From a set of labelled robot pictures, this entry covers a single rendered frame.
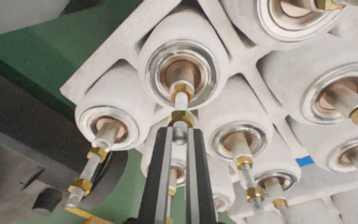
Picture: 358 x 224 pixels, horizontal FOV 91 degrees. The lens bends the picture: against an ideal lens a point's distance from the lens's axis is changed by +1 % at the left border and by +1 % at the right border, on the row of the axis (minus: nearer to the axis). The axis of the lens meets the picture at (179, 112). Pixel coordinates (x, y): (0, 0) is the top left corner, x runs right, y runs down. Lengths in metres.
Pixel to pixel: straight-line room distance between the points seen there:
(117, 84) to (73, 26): 0.27
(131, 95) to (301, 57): 0.20
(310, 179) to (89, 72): 0.56
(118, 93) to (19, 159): 0.34
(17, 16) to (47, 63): 0.34
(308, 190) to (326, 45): 0.41
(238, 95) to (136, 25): 0.16
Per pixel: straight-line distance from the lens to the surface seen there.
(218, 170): 0.37
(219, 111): 0.23
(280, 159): 0.31
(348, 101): 0.23
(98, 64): 0.28
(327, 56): 0.23
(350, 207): 0.61
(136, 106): 0.22
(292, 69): 0.24
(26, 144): 0.49
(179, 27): 0.17
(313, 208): 0.61
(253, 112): 0.23
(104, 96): 0.22
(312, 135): 0.33
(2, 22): 0.23
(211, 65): 0.18
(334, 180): 0.59
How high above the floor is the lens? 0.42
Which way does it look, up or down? 53 degrees down
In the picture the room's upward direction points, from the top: 177 degrees counter-clockwise
